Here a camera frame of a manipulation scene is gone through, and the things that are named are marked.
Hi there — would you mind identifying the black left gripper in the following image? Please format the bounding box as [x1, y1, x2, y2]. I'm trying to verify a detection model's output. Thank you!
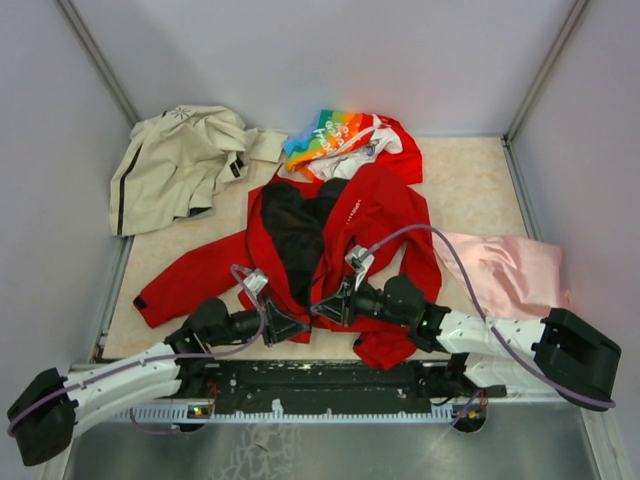
[208, 292, 310, 348]

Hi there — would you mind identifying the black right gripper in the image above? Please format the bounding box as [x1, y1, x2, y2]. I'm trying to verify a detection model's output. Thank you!
[312, 269, 412, 326]

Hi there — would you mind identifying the red jacket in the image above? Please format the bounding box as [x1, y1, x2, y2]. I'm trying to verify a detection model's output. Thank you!
[132, 162, 442, 370]

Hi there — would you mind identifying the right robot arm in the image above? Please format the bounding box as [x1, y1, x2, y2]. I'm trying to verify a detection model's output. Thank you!
[311, 275, 621, 411]

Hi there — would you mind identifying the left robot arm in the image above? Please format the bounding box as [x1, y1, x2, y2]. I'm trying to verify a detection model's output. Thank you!
[7, 298, 311, 467]

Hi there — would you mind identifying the beige jacket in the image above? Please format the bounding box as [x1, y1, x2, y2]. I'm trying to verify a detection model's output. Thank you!
[109, 105, 287, 237]

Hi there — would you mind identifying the rainbow white red garment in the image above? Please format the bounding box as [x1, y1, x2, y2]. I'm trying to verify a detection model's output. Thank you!
[282, 110, 424, 185]

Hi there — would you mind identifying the pink satin cloth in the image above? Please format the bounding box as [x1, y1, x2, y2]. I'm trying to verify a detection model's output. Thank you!
[433, 232, 572, 319]

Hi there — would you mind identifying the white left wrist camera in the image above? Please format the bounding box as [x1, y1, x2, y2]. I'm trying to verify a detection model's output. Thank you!
[243, 268, 269, 299]

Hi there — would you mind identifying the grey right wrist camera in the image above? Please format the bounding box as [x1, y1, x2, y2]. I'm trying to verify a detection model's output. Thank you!
[345, 245, 375, 285]

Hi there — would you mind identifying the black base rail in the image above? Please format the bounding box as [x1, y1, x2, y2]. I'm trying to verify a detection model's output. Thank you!
[162, 360, 479, 415]

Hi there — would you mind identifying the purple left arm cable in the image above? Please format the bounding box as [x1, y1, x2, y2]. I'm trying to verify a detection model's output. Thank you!
[6, 264, 269, 437]

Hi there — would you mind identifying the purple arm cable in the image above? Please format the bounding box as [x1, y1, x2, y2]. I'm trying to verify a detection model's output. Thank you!
[6, 264, 269, 437]
[357, 224, 617, 431]

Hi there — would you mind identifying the white slotted cable duct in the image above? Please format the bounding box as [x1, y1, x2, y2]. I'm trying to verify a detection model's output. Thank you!
[79, 399, 464, 425]

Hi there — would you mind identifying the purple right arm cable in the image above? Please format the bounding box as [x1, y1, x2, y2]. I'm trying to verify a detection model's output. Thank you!
[357, 224, 617, 431]

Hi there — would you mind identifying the right aluminium frame post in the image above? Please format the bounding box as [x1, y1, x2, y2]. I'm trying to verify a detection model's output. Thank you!
[502, 0, 591, 147]

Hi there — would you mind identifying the aluminium frame post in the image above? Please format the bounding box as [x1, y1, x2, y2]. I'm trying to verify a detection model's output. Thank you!
[502, 0, 591, 147]
[53, 0, 141, 126]

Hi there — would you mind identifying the left aluminium frame post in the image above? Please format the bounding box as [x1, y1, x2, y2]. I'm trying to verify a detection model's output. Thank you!
[53, 0, 141, 126]

